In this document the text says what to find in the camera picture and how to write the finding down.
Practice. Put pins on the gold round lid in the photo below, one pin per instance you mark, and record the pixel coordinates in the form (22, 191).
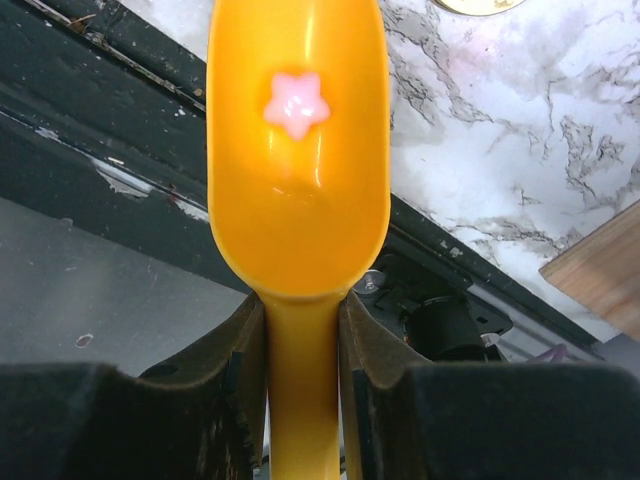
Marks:
(479, 8)

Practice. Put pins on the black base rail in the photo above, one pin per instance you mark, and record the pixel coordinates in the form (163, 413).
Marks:
(100, 128)

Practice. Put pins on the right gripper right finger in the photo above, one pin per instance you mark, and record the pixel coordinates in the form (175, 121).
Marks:
(405, 417)

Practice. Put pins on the pink star candy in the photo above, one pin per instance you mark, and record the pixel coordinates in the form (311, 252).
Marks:
(296, 104)

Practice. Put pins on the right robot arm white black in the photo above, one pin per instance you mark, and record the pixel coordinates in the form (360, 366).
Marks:
(136, 320)

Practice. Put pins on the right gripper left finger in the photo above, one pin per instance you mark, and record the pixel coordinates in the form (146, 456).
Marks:
(198, 414)

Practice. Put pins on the yellow plastic scoop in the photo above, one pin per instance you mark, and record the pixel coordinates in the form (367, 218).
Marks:
(300, 222)

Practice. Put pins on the wooden board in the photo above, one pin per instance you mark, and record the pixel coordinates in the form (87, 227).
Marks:
(601, 272)

